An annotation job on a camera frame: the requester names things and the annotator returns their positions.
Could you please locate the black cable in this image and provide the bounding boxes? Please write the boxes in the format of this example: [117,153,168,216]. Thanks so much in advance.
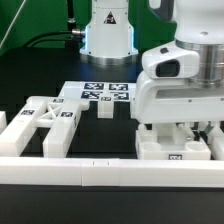
[23,29,86,48]

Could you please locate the white obstacle fence wall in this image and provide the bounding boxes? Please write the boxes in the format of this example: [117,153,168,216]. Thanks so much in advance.
[0,124,224,187]

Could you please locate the white part at left edge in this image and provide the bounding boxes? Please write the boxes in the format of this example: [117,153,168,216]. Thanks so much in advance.
[0,111,7,134]

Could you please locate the white chair seat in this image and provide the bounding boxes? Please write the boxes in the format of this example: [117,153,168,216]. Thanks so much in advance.
[135,123,211,160]

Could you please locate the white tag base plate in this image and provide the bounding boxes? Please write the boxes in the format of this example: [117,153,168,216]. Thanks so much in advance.
[59,81,136,102]

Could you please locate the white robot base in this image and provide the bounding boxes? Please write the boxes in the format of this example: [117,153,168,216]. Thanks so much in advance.
[80,0,138,65]

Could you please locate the white chair nut peg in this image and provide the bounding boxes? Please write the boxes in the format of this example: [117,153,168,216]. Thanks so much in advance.
[98,96,114,119]

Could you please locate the white chair back frame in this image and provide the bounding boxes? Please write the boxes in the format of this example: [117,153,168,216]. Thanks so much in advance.
[0,96,90,158]

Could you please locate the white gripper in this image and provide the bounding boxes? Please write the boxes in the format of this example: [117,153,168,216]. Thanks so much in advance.
[131,72,224,124]

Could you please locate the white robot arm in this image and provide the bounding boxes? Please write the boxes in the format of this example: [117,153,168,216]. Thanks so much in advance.
[132,0,224,124]

